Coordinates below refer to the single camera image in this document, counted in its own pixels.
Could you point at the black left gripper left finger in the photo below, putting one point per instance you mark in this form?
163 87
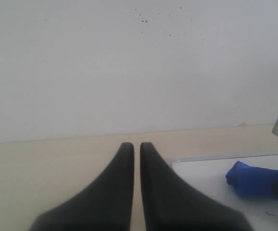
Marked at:
105 205

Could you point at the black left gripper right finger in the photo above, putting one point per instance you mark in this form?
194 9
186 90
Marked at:
171 204

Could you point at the blue microfibre cloth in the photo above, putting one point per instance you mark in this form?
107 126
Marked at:
252 182

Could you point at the white board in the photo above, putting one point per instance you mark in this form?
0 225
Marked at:
207 174

